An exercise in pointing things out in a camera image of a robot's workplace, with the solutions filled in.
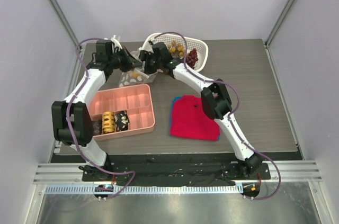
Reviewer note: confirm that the fake yellow grape bunch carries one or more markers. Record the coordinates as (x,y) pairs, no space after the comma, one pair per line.
(176,49)

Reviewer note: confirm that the brown patterned rolled sock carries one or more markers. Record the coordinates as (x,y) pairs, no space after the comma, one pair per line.
(97,127)

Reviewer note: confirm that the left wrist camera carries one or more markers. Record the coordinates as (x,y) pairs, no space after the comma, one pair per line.
(106,48)

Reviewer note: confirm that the aluminium frame post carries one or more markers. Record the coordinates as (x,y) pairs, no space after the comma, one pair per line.
(64,22)
(278,24)

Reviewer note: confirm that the yellow patterned rolled sock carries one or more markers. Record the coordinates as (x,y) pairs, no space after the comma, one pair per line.
(108,122)

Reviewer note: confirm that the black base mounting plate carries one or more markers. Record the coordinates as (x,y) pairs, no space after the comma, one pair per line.
(173,158)

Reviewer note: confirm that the black white patterned sock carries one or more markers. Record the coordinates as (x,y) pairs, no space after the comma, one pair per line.
(121,120)

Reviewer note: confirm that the white perforated plastic basket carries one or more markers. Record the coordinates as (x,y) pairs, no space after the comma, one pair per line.
(167,38)

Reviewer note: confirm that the red folded shirt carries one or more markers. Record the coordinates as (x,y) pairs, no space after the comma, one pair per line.
(190,120)

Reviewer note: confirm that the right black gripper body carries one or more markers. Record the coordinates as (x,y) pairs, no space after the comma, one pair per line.
(148,61)

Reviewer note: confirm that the clear polka dot zip bag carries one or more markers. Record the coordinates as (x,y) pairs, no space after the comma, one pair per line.
(126,80)

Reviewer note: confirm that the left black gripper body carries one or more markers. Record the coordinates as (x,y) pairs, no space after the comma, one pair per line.
(120,60)

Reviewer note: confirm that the slotted white cable duct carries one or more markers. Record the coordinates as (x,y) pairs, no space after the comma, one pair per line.
(102,189)

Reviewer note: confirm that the dark red fake grapes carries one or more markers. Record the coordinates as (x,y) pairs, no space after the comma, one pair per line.
(192,58)

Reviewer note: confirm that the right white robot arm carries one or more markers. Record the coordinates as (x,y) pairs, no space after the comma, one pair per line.
(215,99)

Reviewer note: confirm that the yellow fake fruit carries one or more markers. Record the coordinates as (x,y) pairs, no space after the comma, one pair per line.
(137,76)

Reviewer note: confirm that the pink divided organizer tray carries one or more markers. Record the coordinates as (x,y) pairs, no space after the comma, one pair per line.
(135,100)

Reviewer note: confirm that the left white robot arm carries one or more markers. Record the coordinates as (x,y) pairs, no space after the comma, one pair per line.
(72,124)

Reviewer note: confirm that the left aluminium frame post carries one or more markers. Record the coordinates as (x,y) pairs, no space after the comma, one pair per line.
(64,22)

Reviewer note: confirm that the right aluminium frame post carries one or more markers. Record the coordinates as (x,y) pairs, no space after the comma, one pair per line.
(278,24)

